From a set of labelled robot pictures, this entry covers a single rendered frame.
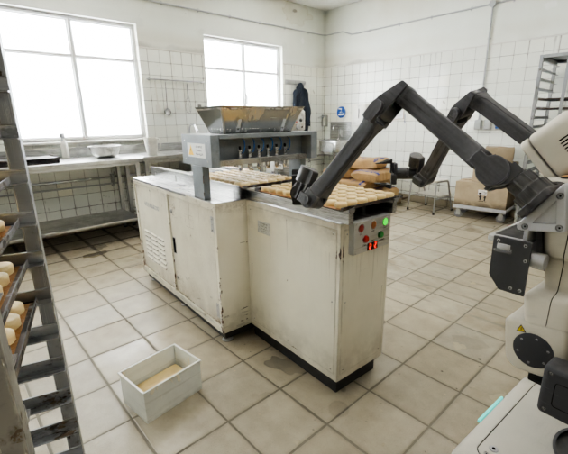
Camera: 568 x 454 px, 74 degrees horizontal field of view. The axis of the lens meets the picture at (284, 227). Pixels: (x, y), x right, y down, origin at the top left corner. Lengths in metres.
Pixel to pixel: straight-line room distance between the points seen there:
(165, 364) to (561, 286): 1.69
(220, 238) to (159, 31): 3.76
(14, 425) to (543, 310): 1.20
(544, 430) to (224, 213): 1.55
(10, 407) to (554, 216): 1.07
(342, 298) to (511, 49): 4.49
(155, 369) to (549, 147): 1.82
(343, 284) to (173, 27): 4.43
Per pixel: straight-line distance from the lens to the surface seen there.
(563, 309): 1.27
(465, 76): 5.80
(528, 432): 1.57
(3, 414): 0.62
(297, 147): 2.35
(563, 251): 1.25
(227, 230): 2.02
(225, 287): 2.12
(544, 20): 5.60
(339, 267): 1.59
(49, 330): 1.06
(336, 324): 1.71
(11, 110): 0.96
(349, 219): 1.51
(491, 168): 1.07
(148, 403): 1.85
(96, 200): 5.01
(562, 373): 1.24
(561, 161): 1.19
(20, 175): 0.96
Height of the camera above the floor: 1.25
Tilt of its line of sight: 16 degrees down
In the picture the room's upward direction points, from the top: 1 degrees counter-clockwise
